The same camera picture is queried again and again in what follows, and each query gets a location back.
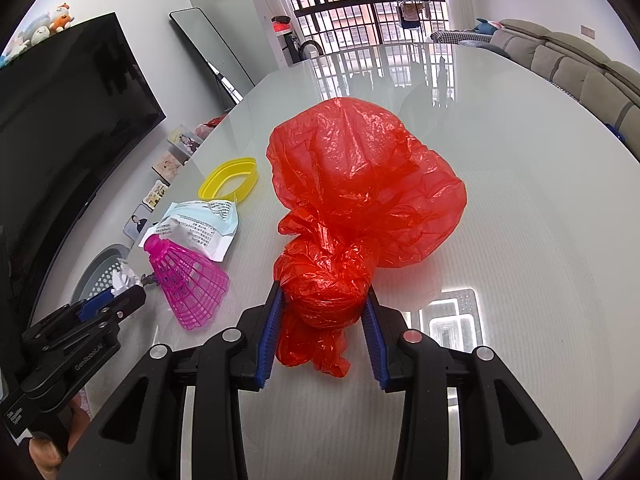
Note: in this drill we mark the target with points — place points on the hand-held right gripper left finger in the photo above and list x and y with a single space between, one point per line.
267 332

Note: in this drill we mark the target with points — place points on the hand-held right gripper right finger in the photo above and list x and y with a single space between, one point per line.
376 347

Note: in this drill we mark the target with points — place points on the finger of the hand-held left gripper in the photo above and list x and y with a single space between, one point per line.
122 307
95 305

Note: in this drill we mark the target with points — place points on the white paper ball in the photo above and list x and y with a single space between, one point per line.
124 275

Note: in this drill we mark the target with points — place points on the grey perforated plastic basket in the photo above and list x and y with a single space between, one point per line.
102 270

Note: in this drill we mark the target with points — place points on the red plastic bag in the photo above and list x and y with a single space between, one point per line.
360 185

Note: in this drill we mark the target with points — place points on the person's left hand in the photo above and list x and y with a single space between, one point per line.
80 420

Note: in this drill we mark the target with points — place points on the dark metal fish figurine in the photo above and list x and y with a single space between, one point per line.
150 280

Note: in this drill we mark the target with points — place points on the pink plastic shuttlecock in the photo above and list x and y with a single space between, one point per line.
190 280

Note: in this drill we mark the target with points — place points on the white printed packaging bag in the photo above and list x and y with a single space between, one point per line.
200 232

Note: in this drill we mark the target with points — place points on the black flat television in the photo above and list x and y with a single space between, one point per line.
65 110

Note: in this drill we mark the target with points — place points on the red cloth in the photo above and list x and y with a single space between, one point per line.
212 124

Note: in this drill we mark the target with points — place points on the tall leaning mirror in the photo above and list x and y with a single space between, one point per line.
215 55

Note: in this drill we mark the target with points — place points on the pale blue plush toy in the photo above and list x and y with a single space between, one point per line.
36 27

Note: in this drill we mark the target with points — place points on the orange and white plush toy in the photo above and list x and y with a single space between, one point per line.
62 17

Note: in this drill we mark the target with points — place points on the checkered cloth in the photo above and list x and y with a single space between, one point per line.
460 37

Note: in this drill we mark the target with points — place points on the small blue object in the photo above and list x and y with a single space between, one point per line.
617 134

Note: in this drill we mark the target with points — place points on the black window grille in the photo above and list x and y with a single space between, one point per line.
350 15

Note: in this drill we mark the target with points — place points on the grey fabric sofa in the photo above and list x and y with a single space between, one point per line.
565 70

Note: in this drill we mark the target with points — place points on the hanger with orange garment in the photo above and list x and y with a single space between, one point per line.
412 12

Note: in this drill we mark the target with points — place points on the photo frame dark-suited figure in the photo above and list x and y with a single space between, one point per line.
136 222

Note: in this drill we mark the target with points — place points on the white scalloped photo frame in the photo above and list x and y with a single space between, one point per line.
155 195

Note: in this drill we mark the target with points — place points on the baby photo frame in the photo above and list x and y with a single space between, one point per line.
167 166

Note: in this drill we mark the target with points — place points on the photo frame standing figure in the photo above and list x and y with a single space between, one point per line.
184 138

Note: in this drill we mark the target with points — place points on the wall socket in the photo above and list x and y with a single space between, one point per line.
587 31

